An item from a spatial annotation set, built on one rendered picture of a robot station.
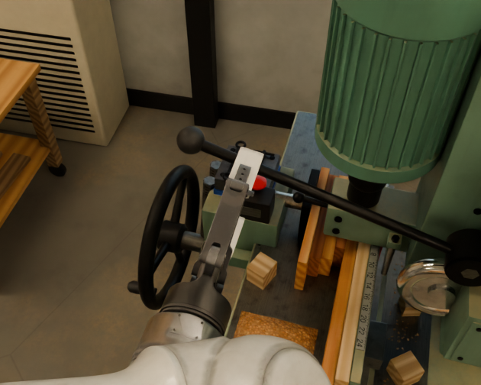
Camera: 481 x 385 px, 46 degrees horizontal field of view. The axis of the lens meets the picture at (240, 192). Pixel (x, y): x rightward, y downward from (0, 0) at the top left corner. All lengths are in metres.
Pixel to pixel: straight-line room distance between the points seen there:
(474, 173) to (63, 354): 1.51
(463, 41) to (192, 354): 0.42
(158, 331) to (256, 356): 0.22
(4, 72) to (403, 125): 1.63
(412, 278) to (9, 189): 1.66
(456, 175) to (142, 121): 1.99
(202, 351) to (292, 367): 0.07
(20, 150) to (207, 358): 1.98
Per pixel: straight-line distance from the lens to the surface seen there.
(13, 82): 2.07
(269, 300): 0.94
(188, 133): 0.69
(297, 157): 1.15
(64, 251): 2.19
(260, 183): 0.93
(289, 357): 0.39
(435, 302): 0.87
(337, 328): 0.89
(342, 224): 0.92
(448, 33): 0.63
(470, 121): 0.71
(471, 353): 0.85
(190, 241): 1.11
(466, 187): 0.78
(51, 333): 2.02
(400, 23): 0.61
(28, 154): 2.31
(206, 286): 0.62
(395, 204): 0.92
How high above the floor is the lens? 1.71
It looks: 49 degrees down
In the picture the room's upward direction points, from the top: straight up
